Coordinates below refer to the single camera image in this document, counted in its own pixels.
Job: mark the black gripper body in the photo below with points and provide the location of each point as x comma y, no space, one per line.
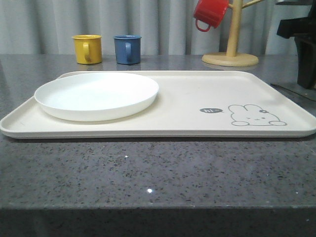
304,32

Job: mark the white round plate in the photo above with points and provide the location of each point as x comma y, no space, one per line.
97,96

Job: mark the silver metal fork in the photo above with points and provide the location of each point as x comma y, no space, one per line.
297,89

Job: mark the wooden mug tree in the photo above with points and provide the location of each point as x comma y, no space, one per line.
231,57

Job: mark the red enamel mug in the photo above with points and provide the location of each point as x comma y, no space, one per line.
210,12

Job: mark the cream rabbit tray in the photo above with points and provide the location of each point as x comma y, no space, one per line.
188,104

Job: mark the blue enamel mug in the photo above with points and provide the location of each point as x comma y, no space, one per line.
127,49

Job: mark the yellow enamel mug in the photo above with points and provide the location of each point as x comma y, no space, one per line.
88,49

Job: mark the grey curtain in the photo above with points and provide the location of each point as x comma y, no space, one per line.
166,26

